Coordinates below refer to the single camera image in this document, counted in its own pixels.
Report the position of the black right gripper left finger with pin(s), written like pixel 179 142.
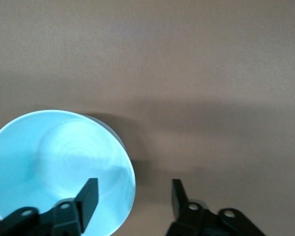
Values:
pixel 86 204

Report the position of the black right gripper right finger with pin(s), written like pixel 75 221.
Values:
pixel 184 214

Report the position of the light blue bowl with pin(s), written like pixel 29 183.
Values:
pixel 44 157

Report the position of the brown table cover sheet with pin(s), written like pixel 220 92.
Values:
pixel 186 73

